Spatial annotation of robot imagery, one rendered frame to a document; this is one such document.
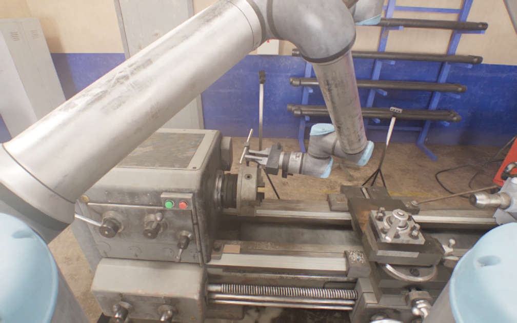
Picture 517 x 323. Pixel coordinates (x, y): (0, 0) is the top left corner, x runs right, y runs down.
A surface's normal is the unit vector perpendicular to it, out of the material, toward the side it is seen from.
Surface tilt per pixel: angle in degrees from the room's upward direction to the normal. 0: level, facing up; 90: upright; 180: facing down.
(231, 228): 0
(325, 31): 93
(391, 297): 90
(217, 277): 90
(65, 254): 0
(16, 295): 58
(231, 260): 36
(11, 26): 90
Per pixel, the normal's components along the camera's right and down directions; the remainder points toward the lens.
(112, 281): -0.01, -0.47
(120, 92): 0.37, -0.19
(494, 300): -0.92, -0.36
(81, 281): 0.01, -0.86
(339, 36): 0.25, 0.51
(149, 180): -0.02, -0.25
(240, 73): -0.05, 0.50
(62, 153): 0.53, -0.02
